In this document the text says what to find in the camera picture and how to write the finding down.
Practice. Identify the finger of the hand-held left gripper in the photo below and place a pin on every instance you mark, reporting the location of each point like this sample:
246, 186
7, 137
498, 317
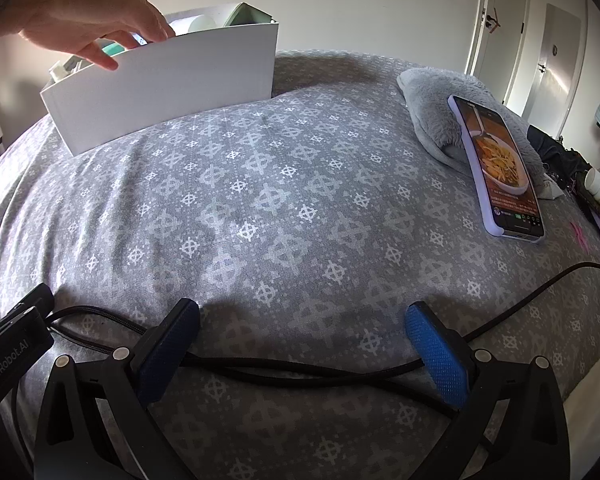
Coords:
32, 297

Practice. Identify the grey printed blanket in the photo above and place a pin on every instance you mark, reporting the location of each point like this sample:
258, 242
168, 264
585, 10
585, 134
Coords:
280, 210

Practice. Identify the person's left hand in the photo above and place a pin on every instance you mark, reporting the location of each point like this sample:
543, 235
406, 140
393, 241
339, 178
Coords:
80, 10

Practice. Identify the teal item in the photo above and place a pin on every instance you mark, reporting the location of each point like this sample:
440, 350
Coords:
114, 49

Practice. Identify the dark notebook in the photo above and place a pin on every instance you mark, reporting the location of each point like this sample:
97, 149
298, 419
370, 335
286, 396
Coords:
597, 215

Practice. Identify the white wardrobe door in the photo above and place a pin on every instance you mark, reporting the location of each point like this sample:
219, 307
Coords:
555, 60

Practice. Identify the pink ribbon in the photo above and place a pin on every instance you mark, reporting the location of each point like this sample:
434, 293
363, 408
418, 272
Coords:
579, 237

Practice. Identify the black bag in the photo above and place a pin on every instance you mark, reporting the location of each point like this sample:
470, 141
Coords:
555, 152

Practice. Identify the smartphone with lilac case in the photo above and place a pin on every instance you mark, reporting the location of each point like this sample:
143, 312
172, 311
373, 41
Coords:
500, 160

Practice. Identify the grey plush pillow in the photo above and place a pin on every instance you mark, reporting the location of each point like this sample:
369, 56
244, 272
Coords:
430, 105

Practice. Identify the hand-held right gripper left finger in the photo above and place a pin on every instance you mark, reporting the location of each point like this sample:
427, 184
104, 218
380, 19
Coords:
170, 350

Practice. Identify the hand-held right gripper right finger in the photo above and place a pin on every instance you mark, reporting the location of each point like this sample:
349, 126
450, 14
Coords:
435, 355

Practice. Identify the white storage box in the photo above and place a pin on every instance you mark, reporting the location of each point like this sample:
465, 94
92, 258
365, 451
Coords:
180, 75

